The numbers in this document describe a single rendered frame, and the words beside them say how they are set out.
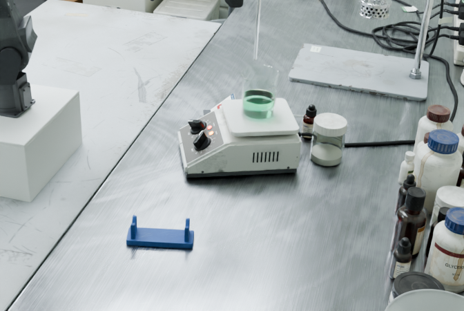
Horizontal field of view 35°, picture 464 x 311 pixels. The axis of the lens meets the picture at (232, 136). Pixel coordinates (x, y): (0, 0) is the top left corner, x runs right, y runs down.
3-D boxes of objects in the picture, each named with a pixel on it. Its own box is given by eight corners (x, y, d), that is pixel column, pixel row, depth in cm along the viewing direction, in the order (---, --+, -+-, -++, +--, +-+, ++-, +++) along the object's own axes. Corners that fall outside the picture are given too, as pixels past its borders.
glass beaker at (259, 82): (262, 104, 134) (265, 61, 130) (282, 119, 129) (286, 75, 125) (229, 112, 131) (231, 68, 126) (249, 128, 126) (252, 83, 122)
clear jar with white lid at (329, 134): (339, 170, 132) (344, 131, 128) (306, 164, 133) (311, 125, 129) (344, 153, 137) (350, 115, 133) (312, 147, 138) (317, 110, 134)
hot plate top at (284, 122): (230, 137, 124) (231, 133, 124) (220, 104, 134) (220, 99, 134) (300, 134, 126) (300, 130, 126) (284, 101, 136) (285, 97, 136)
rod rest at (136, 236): (126, 245, 111) (125, 226, 109) (129, 231, 114) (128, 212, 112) (192, 249, 111) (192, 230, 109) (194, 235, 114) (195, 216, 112)
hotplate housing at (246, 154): (184, 180, 126) (186, 140, 122) (177, 141, 138) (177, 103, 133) (311, 174, 130) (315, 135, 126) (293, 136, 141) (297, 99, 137)
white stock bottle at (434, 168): (460, 207, 124) (477, 140, 117) (429, 220, 120) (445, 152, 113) (429, 186, 129) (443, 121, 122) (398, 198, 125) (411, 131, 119)
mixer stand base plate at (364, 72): (286, 80, 162) (287, 76, 162) (302, 45, 179) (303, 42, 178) (426, 102, 156) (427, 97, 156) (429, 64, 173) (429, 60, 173)
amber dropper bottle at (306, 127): (300, 132, 143) (303, 100, 139) (315, 133, 143) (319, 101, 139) (301, 140, 140) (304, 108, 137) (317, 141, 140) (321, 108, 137)
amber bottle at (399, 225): (391, 258, 111) (404, 199, 106) (387, 240, 115) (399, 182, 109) (421, 260, 111) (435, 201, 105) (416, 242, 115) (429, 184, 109)
